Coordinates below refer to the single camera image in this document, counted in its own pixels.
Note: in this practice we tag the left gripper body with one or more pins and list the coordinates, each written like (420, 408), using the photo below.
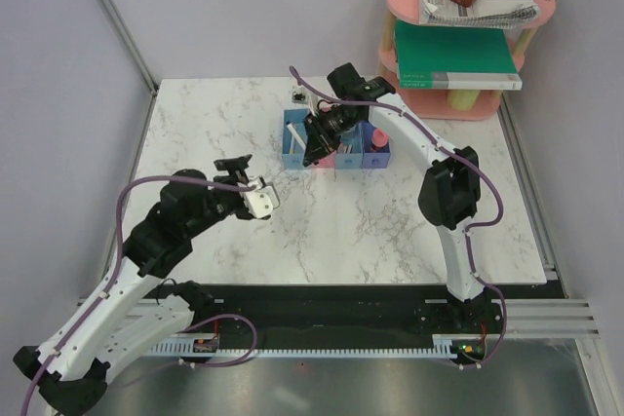
(225, 203)

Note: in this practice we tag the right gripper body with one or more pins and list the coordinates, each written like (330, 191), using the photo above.
(331, 125)

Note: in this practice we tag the pink drawer bin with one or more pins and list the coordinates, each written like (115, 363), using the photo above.
(325, 163)

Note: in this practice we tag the light blue drawer bin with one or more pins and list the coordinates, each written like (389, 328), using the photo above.
(350, 161)
(293, 161)

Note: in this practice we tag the black white marker pen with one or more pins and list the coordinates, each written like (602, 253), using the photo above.
(295, 135)

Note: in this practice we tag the pink cap glue bottle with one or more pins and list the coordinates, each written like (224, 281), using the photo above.
(378, 140)

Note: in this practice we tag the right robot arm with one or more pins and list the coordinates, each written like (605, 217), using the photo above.
(450, 189)

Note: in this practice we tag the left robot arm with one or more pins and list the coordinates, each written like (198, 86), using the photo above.
(74, 368)

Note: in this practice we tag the green book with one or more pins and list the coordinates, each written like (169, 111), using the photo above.
(454, 58)

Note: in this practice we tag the yellow foam roll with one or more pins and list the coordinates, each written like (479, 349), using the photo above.
(462, 100)

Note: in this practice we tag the pink three tier shelf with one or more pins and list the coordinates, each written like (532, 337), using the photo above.
(433, 104)

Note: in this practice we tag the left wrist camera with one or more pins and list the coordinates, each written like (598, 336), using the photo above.
(262, 199)

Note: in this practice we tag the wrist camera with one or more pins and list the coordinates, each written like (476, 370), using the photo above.
(301, 97)
(262, 199)

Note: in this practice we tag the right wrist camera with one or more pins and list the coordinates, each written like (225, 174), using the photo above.
(301, 97)

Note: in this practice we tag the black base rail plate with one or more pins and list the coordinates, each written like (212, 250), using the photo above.
(333, 314)

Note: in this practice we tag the white cable duct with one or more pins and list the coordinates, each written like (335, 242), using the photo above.
(203, 347)

